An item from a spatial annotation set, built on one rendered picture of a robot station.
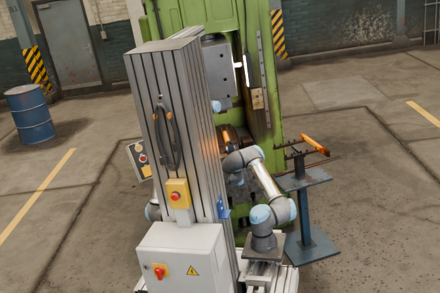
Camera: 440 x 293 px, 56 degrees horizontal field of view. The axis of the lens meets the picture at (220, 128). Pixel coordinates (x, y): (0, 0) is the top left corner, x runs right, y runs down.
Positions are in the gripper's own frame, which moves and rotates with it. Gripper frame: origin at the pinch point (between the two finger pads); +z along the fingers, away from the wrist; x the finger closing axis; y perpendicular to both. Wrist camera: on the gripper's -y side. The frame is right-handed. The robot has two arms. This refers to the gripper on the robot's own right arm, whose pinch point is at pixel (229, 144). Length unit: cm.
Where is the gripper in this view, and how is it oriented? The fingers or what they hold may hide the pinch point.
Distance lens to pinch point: 314.2
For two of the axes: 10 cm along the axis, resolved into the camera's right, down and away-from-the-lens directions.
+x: 9.8, -1.9, 0.5
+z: -1.1, -3.4, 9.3
